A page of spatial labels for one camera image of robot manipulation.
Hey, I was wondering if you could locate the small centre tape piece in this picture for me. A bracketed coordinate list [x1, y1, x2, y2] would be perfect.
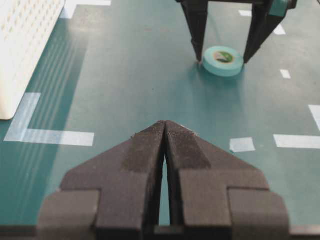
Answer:
[280, 69, 291, 79]

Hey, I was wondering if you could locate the top left tape corner marker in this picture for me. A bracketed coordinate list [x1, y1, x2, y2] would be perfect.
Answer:
[4, 93, 95, 147]

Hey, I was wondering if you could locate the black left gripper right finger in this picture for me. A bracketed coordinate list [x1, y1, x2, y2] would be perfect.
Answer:
[165, 120, 290, 240]

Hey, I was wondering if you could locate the tape corner marker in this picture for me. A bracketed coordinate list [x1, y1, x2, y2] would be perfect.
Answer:
[59, 0, 112, 20]
[273, 24, 286, 36]
[273, 105, 320, 150]
[4, 93, 95, 147]

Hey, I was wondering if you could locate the top right tape corner marker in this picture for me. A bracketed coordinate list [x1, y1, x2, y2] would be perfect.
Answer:
[59, 0, 112, 20]

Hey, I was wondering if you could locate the bottom left tape corner marker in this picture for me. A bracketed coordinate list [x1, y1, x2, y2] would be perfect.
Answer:
[273, 105, 320, 150]

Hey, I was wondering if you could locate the white plastic lattice basket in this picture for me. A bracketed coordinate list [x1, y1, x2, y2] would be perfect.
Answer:
[0, 0, 65, 120]

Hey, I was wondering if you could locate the small tape piece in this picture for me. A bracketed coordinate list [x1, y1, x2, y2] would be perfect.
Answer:
[238, 10, 252, 17]
[280, 69, 291, 79]
[229, 137, 256, 153]

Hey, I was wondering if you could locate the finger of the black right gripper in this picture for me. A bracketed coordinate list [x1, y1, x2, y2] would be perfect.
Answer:
[243, 0, 283, 64]
[176, 0, 209, 62]

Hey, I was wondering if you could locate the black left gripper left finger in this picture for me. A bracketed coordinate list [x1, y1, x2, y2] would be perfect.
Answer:
[37, 120, 166, 240]

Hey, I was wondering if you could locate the teal tape roll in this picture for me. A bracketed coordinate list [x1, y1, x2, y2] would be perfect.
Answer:
[202, 46, 244, 77]

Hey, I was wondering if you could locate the bottom right tape corner marker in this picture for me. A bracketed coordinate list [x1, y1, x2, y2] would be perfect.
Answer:
[273, 24, 286, 36]

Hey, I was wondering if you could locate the small left tape piece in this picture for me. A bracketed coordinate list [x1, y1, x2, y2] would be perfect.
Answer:
[229, 137, 256, 153]

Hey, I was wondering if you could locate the small right tape piece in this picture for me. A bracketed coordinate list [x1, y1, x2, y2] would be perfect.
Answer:
[238, 10, 252, 17]

